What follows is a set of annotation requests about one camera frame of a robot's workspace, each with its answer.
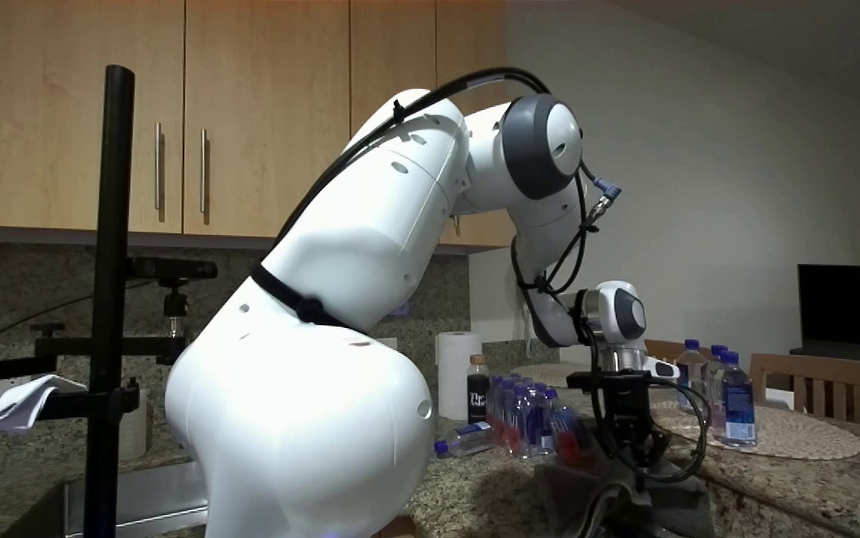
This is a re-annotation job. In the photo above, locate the wooden cabinet door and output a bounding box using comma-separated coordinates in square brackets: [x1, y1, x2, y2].
[182, 0, 351, 241]
[348, 0, 441, 113]
[0, 0, 188, 238]

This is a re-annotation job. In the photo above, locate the round woven placemat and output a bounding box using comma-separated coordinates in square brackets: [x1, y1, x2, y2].
[509, 361, 603, 392]

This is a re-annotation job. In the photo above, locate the dark bottle white label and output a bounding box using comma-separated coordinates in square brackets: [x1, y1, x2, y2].
[464, 354, 491, 428]

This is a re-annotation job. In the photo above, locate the stainless steel sink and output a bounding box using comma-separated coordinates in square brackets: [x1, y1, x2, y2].
[55, 461, 212, 538]

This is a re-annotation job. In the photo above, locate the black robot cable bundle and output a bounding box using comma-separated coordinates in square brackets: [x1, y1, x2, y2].
[266, 64, 714, 538]

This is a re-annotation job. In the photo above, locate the single lying water bottle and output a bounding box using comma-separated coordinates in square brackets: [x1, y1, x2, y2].
[433, 422, 496, 461]

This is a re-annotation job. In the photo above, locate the metal cabinet handle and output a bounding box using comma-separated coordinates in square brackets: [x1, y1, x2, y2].
[196, 129, 215, 227]
[151, 120, 170, 224]

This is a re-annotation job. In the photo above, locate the black television screen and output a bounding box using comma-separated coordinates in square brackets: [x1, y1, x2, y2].
[793, 259, 860, 366]

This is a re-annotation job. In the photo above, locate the wooden dining chair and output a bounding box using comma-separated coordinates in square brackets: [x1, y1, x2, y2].
[747, 351, 860, 433]
[641, 336, 688, 370]

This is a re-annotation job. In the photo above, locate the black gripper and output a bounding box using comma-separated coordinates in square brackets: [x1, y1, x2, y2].
[565, 367, 666, 472]

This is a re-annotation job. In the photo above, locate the white paper towel roll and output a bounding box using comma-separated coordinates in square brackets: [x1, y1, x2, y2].
[433, 328, 481, 425]

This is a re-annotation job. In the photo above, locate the black vertical stand pole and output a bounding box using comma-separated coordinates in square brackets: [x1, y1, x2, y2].
[79, 64, 136, 538]

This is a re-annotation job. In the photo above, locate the pack of water bottles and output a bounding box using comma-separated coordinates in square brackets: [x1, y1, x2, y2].
[487, 373, 594, 469]

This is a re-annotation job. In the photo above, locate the black camera on mount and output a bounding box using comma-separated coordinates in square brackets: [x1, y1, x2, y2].
[126, 253, 221, 324]

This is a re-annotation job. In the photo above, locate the white crumpled paper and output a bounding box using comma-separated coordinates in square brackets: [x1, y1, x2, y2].
[0, 370, 90, 433]

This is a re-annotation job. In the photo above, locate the clear water bottle blue label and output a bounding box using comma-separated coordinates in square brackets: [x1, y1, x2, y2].
[675, 337, 709, 416]
[715, 351, 760, 449]
[700, 345, 732, 433]

